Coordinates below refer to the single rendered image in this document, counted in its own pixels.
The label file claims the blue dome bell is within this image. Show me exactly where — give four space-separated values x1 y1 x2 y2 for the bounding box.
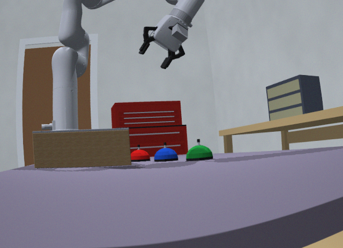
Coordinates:
154 142 178 162

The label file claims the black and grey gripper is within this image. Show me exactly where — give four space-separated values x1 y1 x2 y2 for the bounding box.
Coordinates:
139 15 188 69

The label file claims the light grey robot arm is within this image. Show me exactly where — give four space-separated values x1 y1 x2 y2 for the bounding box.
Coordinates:
42 0 205 131

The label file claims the green dome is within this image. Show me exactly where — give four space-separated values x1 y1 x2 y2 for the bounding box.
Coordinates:
186 139 213 161

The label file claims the red dome bell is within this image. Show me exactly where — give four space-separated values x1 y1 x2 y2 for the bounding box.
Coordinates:
131 145 150 162

